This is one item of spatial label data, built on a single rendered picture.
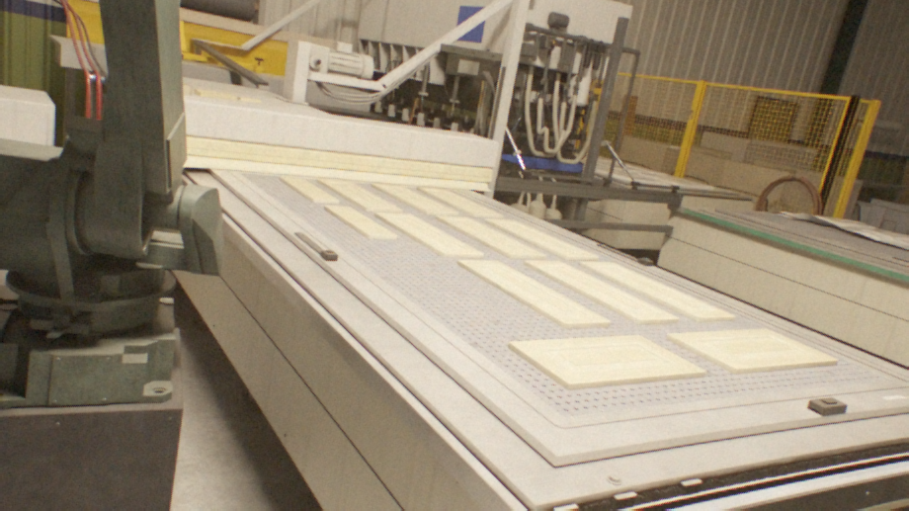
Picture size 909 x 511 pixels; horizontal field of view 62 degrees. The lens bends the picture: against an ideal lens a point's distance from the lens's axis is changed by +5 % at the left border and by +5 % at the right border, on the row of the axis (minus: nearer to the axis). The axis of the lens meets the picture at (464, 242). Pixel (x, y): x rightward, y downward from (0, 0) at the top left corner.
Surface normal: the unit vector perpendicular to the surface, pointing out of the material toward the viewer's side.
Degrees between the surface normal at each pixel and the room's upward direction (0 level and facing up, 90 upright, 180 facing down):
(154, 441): 90
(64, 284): 115
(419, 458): 90
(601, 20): 90
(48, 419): 90
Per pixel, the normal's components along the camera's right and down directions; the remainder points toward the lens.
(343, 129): 0.51, 0.28
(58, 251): 0.02, 0.62
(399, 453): -0.84, -0.03
